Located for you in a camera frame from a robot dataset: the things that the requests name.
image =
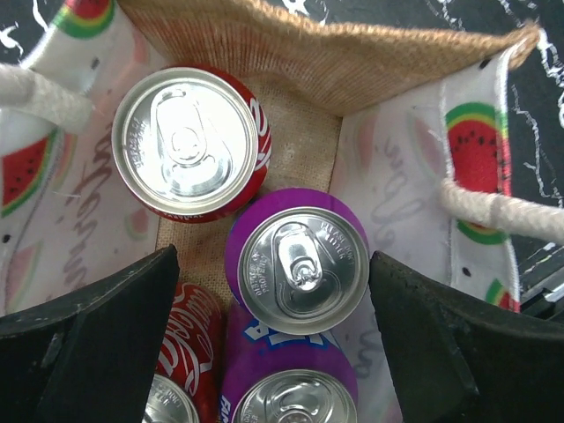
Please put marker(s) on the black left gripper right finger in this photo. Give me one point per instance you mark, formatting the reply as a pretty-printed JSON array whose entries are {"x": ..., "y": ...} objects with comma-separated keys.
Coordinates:
[{"x": 455, "y": 358}]

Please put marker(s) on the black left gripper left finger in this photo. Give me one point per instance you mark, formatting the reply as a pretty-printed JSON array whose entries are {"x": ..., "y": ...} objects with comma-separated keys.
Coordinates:
[{"x": 89, "y": 355}]

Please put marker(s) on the purple soda can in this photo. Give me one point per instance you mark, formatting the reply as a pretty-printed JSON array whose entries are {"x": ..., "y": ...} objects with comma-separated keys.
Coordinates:
[
  {"x": 275, "y": 377},
  {"x": 297, "y": 260}
]

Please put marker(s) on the red cola can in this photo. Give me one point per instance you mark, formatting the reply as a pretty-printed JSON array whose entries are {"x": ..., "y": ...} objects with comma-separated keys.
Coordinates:
[
  {"x": 185, "y": 387},
  {"x": 192, "y": 144}
]

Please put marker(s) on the watermelon print canvas bag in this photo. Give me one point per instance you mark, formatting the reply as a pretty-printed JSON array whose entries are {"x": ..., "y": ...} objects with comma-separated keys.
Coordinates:
[{"x": 415, "y": 130}]

